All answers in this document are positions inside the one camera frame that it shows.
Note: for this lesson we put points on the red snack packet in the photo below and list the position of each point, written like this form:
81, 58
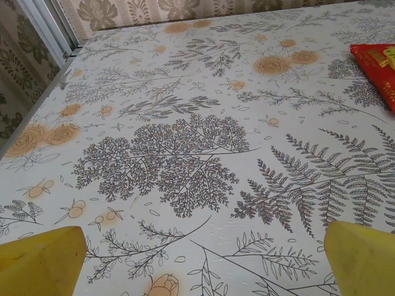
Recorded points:
378, 71

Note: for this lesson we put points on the aluminium frame corner post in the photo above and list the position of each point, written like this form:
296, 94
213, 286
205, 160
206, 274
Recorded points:
51, 24

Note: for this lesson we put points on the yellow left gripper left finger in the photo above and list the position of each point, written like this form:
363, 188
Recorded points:
40, 265

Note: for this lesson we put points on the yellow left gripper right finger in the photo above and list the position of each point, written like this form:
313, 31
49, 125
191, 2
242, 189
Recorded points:
364, 265

